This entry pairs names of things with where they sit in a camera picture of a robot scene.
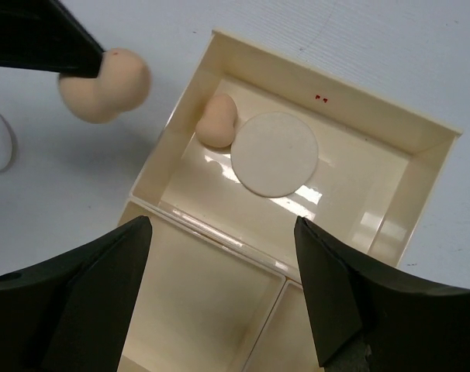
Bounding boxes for beige makeup sponge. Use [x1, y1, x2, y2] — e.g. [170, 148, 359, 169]
[58, 48, 152, 124]
[195, 94, 237, 148]

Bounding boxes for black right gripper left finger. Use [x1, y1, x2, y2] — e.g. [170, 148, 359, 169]
[0, 216, 152, 371]

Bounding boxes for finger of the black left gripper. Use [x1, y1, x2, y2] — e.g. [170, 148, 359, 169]
[0, 0, 104, 78]

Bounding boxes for round white powder puff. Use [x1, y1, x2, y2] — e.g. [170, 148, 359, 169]
[230, 112, 318, 198]

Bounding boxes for cream plastic organizer box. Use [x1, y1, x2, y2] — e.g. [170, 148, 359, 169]
[119, 30, 461, 371]

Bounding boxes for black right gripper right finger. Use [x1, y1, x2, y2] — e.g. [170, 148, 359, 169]
[294, 217, 470, 371]

